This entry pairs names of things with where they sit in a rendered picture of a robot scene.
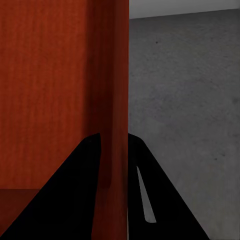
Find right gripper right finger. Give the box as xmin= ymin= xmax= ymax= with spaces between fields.
xmin=127 ymin=133 xmax=210 ymax=240

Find storage box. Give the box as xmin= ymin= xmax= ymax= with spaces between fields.
xmin=0 ymin=0 xmax=130 ymax=240

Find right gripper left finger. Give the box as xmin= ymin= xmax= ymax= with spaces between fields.
xmin=0 ymin=133 xmax=102 ymax=240

